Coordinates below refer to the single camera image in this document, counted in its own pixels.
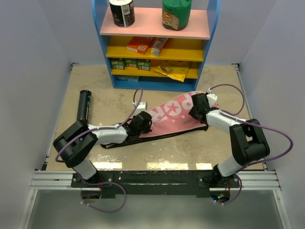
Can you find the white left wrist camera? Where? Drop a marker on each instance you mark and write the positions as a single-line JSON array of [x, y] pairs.
[[142, 106]]

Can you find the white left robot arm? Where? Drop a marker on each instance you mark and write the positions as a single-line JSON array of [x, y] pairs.
[[74, 144]]

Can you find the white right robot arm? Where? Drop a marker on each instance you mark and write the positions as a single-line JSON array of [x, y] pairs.
[[248, 142]]

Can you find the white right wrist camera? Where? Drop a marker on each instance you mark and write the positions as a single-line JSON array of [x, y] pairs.
[[211, 97]]

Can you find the brown snack packet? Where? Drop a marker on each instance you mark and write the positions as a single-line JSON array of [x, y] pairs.
[[158, 46]]

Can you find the green box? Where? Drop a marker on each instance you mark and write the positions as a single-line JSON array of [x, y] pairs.
[[117, 63], [144, 64], [130, 62]]

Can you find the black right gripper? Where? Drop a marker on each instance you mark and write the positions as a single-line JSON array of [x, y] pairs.
[[192, 112]]

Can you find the green box left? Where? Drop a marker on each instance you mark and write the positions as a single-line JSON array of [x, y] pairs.
[[117, 63]]

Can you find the blue shelf unit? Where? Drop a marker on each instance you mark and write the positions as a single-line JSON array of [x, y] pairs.
[[186, 48]]

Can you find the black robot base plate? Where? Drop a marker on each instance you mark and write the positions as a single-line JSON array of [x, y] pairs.
[[197, 183]]

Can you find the yellow snack bag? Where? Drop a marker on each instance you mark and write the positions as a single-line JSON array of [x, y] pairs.
[[177, 73]]

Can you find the pink sport racket bag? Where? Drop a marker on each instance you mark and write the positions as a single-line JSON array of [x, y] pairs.
[[169, 119]]

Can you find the orange box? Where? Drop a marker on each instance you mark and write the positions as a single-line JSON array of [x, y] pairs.
[[139, 44]]

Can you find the black white can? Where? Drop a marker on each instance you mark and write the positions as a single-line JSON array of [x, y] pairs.
[[122, 12]]

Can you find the green box middle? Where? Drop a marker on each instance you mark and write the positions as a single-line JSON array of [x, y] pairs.
[[130, 62]]

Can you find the green wrapped jar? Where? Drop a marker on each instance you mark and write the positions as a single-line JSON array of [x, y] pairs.
[[176, 14]]

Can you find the green box right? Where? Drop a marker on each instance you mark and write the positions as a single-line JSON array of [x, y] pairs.
[[144, 64]]

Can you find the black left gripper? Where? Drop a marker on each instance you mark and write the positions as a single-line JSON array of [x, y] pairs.
[[147, 130]]

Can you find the black shuttlecock tube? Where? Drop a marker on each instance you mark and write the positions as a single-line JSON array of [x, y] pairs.
[[84, 106]]

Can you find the teal tissue pack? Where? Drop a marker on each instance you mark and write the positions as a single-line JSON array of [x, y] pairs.
[[127, 78]]

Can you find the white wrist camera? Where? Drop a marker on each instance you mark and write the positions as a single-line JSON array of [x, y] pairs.
[[142, 106], [211, 97]]

